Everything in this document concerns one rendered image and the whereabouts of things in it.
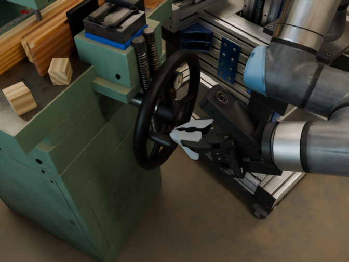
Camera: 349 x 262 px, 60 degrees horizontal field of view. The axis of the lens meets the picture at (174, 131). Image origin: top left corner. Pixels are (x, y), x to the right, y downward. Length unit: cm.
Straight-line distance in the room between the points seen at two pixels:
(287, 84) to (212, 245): 102
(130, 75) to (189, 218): 93
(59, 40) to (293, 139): 51
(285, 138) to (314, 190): 122
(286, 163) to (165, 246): 101
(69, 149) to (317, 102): 53
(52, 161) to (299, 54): 53
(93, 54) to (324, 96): 45
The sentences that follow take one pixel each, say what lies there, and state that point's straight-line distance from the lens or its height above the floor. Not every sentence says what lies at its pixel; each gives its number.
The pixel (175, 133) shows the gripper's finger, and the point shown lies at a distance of 57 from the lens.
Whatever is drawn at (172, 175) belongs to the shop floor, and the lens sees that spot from 156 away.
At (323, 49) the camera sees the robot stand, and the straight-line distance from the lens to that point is 97.
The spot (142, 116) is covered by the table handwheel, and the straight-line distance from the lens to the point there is 58.
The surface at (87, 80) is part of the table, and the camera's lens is 71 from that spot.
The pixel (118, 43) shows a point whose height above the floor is 97.
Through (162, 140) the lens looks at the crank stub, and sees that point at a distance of 59.
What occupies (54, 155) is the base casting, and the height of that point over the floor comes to 78.
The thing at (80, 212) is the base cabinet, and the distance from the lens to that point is 93.
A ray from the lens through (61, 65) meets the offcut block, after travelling 67.
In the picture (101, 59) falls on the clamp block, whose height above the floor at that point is 92.
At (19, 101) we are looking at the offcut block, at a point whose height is 93.
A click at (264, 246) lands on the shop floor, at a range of 145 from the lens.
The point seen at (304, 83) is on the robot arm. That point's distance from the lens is 50.
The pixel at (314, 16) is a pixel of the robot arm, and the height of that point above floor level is 109.
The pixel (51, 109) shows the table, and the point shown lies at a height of 89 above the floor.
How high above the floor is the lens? 132
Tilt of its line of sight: 50 degrees down
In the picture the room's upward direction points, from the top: straight up
